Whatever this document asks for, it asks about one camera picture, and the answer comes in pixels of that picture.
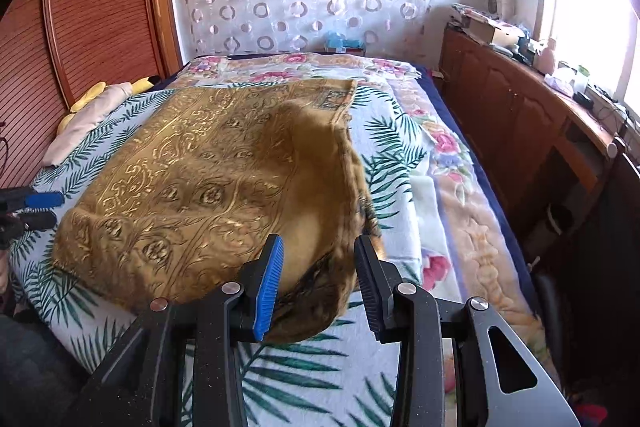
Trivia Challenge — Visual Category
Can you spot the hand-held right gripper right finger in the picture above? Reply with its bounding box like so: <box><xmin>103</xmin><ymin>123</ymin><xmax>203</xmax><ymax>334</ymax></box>
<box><xmin>353</xmin><ymin>234</ymin><xmax>583</xmax><ymax>427</ymax></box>

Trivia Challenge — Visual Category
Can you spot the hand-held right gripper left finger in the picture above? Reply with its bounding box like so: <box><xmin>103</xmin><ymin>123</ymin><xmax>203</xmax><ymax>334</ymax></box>
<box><xmin>62</xmin><ymin>234</ymin><xmax>285</xmax><ymax>427</ymax></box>

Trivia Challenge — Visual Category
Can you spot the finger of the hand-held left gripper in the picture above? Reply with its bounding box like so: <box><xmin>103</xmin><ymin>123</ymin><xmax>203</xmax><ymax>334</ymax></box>
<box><xmin>0</xmin><ymin>188</ymin><xmax>65</xmax><ymax>212</ymax></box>
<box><xmin>0</xmin><ymin>210</ymin><xmax>59</xmax><ymax>239</ymax></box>

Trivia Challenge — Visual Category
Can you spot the golden patterned garment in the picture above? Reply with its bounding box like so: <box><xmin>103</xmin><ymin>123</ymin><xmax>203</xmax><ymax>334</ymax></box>
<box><xmin>50</xmin><ymin>78</ymin><xmax>386</xmax><ymax>344</ymax></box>

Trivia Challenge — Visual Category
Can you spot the pale pink pillow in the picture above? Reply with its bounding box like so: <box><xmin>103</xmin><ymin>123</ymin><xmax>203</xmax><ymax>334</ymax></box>
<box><xmin>41</xmin><ymin>82</ymin><xmax>135</xmax><ymax>168</ymax></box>

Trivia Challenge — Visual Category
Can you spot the palm leaf print blanket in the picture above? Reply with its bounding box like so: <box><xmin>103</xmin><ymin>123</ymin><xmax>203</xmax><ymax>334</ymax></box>
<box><xmin>10</xmin><ymin>84</ymin><xmax>461</xmax><ymax>427</ymax></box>

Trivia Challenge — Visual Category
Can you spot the dark cloth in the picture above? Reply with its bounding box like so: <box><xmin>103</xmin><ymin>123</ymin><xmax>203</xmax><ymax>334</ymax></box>
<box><xmin>0</xmin><ymin>312</ymin><xmax>108</xmax><ymax>427</ymax></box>

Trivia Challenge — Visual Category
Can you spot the floral blanket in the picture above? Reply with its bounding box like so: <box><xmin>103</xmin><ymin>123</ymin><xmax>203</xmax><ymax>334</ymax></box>
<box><xmin>167</xmin><ymin>52</ymin><xmax>561</xmax><ymax>410</ymax></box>

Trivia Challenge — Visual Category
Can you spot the wooden headboard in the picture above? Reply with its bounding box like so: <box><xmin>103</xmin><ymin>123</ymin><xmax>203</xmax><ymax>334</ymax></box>
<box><xmin>0</xmin><ymin>0</ymin><xmax>183</xmax><ymax>188</ymax></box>

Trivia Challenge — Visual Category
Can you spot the wooden cabinet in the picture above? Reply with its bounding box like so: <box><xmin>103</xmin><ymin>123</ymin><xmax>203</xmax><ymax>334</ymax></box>
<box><xmin>439</xmin><ymin>24</ymin><xmax>640</xmax><ymax>268</ymax></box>

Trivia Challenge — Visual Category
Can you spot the blue tissue box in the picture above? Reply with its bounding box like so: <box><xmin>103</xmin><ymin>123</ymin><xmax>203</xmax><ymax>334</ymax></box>
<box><xmin>322</xmin><ymin>32</ymin><xmax>366</xmax><ymax>55</ymax></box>

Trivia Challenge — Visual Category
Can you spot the white plastic bag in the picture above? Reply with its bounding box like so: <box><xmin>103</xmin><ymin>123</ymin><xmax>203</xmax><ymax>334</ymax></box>
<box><xmin>544</xmin><ymin>68</ymin><xmax>576</xmax><ymax>98</ymax></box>

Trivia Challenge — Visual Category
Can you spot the cardboard box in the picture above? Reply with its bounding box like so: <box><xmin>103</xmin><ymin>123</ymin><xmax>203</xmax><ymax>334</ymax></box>
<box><xmin>462</xmin><ymin>14</ymin><xmax>526</xmax><ymax>48</ymax></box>

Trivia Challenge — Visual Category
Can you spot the pink bottle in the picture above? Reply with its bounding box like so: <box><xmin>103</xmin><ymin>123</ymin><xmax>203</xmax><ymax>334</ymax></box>
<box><xmin>535</xmin><ymin>38</ymin><xmax>560</xmax><ymax>75</ymax></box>

